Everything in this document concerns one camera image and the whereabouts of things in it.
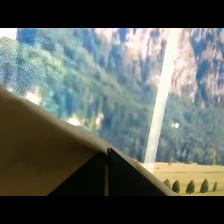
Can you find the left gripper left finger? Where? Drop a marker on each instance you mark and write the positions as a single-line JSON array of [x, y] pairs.
[[87, 178]]

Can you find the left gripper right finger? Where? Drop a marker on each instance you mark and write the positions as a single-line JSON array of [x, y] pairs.
[[130, 178]]

